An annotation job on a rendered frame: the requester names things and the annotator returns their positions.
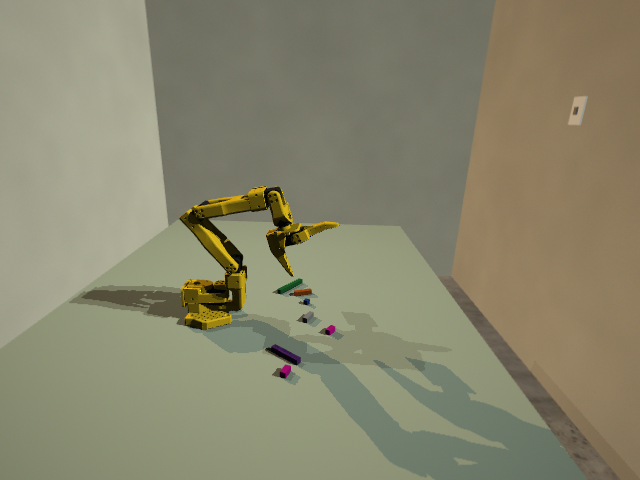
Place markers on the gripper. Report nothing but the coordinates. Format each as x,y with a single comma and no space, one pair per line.
279,238

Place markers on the green rod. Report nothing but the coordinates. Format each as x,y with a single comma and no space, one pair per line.
289,286

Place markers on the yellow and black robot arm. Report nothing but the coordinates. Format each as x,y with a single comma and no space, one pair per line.
200,294

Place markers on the purple rod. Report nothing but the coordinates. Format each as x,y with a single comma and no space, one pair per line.
286,354

